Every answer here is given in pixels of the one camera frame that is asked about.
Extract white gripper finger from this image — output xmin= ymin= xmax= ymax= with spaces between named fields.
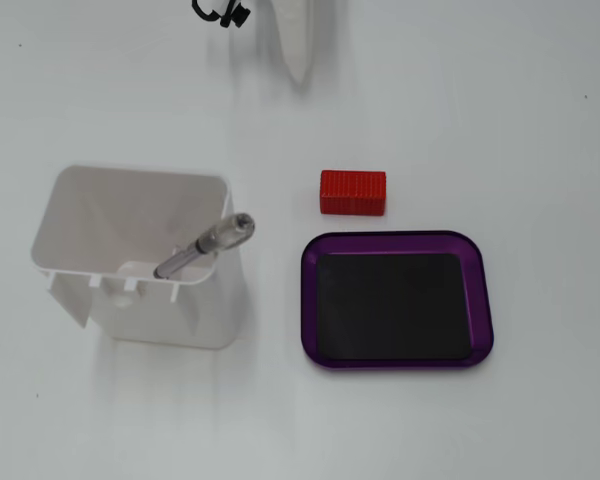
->
xmin=268 ymin=0 xmax=317 ymax=84

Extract clear black ballpoint pen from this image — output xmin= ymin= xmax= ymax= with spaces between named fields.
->
xmin=153 ymin=212 xmax=257 ymax=280

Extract white plastic pen holder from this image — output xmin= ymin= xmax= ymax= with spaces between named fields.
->
xmin=29 ymin=164 xmax=246 ymax=350

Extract red ribbed plastic block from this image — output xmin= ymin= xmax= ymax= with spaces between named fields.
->
xmin=319 ymin=169 xmax=387 ymax=217

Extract purple metal tray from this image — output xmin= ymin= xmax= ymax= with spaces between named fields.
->
xmin=300 ymin=229 xmax=495 ymax=372

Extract black cable with clip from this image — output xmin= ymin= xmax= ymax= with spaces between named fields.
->
xmin=192 ymin=0 xmax=252 ymax=29

